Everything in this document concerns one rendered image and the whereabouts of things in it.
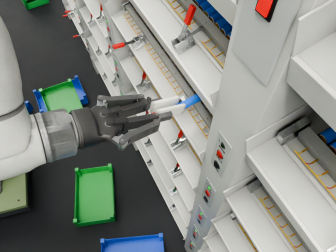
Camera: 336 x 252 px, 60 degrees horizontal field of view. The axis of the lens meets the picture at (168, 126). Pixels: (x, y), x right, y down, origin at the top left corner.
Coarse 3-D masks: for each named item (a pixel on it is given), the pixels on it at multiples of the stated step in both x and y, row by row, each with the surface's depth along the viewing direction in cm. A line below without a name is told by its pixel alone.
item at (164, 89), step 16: (112, 0) 93; (128, 0) 94; (112, 16) 97; (128, 32) 92; (144, 48) 87; (144, 64) 84; (160, 64) 83; (160, 80) 80; (160, 96) 81; (192, 112) 74; (208, 112) 72; (192, 128) 72; (192, 144) 70
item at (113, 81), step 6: (90, 36) 182; (90, 42) 180; (96, 42) 178; (96, 48) 176; (96, 54) 174; (102, 54) 172; (102, 60) 170; (102, 66) 168; (108, 66) 167; (108, 72) 165; (108, 78) 163; (114, 78) 157; (114, 84) 159; (114, 90) 158
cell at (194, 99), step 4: (192, 96) 65; (196, 96) 65; (184, 100) 65; (188, 100) 65; (192, 100) 65; (196, 100) 65; (176, 104) 65; (188, 104) 65; (192, 104) 65; (184, 108) 65
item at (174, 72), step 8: (128, 8) 93; (136, 16) 91; (144, 24) 88; (144, 32) 87; (152, 40) 84; (160, 48) 82; (160, 56) 81; (168, 64) 79; (176, 72) 77; (168, 80) 79; (176, 80) 77; (184, 80) 76; (184, 88) 74; (200, 104) 71; (200, 112) 70; (200, 120) 71; (208, 120) 69; (200, 128) 70
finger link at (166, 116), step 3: (168, 111) 62; (159, 114) 60; (162, 114) 61; (165, 114) 61; (168, 114) 61; (171, 114) 61; (159, 117) 60; (162, 117) 60; (165, 117) 61; (168, 117) 61; (171, 117) 62; (153, 120) 59; (159, 120) 60; (162, 120) 61; (156, 126) 58; (156, 129) 59
